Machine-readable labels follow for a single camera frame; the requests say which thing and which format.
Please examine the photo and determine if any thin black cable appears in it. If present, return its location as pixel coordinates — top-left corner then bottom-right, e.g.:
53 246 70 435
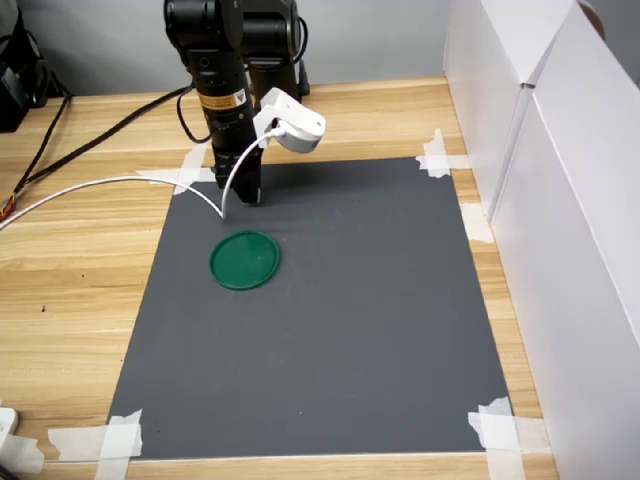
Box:
19 94 72 186

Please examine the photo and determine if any thick black cable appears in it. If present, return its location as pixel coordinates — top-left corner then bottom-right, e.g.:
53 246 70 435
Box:
12 84 196 196

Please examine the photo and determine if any dark grey mat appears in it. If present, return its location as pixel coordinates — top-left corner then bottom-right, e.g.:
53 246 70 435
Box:
107 157 516 461

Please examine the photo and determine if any round green plastic lid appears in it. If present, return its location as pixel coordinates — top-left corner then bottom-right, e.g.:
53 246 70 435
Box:
208 229 282 291

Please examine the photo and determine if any looped black cable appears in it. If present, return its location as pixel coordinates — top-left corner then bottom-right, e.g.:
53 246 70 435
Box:
176 87 214 145

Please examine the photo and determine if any white camera cable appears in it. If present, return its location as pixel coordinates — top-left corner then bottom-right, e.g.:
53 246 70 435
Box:
0 127 287 232

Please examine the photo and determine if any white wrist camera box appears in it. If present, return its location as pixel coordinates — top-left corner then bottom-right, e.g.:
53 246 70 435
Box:
252 87 328 154

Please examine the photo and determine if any red yellow wire connector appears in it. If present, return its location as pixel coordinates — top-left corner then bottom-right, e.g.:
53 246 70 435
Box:
0 192 21 224

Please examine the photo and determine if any white masking tape piece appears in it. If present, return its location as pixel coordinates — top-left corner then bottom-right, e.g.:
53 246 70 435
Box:
467 396 551 480
47 408 144 480
134 143 217 199
0 433 46 474
415 128 471 179
459 202 495 244

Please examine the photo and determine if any black bag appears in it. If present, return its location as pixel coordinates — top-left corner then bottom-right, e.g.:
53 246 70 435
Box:
0 7 71 134

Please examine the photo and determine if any white partition box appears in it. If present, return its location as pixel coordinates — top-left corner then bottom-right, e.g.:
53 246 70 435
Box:
442 0 594 226
492 0 640 480

